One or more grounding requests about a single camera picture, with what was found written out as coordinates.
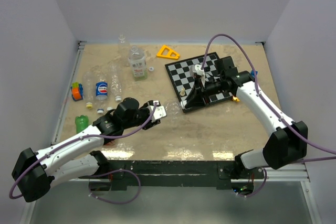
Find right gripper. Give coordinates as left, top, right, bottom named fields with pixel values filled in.
left=185, top=77, right=225, bottom=108

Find clear slim bottle white cap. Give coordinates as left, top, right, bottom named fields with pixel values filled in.
left=165, top=101, right=182, bottom=116

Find blue white slim bottle cap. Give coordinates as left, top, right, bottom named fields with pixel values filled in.
left=181, top=100, right=187, bottom=109

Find grapefruit tea bottle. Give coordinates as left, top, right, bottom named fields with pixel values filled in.
left=128, top=45, right=148, bottom=81

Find clear Pocari bottle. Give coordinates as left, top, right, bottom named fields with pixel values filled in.
left=118, top=34, right=130, bottom=63

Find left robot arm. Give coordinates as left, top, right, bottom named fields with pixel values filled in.
left=9, top=98, right=167, bottom=202

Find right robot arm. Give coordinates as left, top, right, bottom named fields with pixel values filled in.
left=181, top=56, right=308, bottom=178

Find red label tea bottle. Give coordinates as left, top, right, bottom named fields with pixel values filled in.
left=105, top=141, right=115, bottom=146

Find Pepsi label bottle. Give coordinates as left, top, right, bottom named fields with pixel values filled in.
left=96, top=73, right=108, bottom=101

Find green plastic bottle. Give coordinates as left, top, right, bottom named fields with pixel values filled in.
left=75, top=115, right=89, bottom=133

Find clear bottle yellow cap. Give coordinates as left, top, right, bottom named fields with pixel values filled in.
left=82, top=71, right=95, bottom=109

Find white chess piece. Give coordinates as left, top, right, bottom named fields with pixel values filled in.
left=180, top=87, right=185, bottom=97

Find chessboard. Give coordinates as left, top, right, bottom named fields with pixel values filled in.
left=165, top=52, right=219, bottom=102

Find yellow triangle toy far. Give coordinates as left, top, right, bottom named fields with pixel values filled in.
left=156, top=45, right=180, bottom=60

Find blue toy blocks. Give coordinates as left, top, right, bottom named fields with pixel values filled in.
left=250, top=70, right=258, bottom=77

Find colourful toy car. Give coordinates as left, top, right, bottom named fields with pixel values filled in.
left=70, top=82, right=83, bottom=101

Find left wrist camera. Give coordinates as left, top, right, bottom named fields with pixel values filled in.
left=150, top=100, right=167, bottom=121

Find black table front rail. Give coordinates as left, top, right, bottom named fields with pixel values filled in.
left=89, top=159, right=266, bottom=190

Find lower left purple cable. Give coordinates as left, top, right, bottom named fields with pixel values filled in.
left=88, top=168, right=141, bottom=205

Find purple cable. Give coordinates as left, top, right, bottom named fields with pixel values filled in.
left=201, top=34, right=336, bottom=163
left=9, top=100, right=158, bottom=199
left=88, top=168, right=141, bottom=205

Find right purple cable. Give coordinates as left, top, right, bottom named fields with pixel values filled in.
left=201, top=34, right=336, bottom=163

